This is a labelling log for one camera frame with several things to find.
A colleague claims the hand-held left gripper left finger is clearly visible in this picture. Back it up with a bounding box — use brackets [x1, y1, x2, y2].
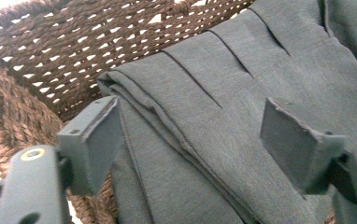
[56, 94, 125, 197]

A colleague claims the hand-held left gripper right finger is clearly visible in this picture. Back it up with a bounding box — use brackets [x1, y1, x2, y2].
[259, 96, 350, 196]

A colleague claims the dark grey pleated skirt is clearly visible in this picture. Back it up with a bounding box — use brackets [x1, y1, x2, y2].
[96, 0, 357, 224]

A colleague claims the brown wicker basket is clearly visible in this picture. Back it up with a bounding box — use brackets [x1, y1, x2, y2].
[0, 0, 357, 224]

